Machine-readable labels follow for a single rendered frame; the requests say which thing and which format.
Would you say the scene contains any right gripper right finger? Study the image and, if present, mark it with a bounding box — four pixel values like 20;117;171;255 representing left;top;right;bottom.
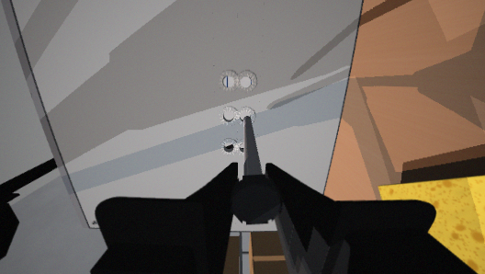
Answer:
265;163;436;274

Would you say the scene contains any yellow sponge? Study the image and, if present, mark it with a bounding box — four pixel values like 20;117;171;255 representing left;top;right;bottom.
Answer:
378;175;485;274

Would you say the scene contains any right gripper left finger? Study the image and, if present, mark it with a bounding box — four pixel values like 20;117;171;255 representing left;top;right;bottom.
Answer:
95;162;238;274

